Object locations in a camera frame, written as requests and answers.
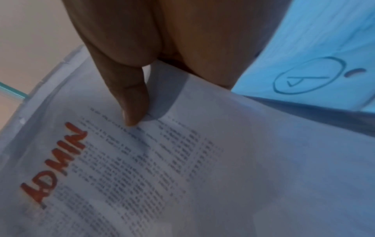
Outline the person's right hand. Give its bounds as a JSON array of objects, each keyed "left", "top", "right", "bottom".
[{"left": 61, "top": 0, "right": 294, "bottom": 127}]

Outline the stack of papers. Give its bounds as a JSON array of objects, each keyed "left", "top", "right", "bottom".
[{"left": 231, "top": 0, "right": 375, "bottom": 112}]

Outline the clear teal plastic strip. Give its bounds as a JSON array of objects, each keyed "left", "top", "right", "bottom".
[{"left": 0, "top": 80, "right": 29, "bottom": 99}]

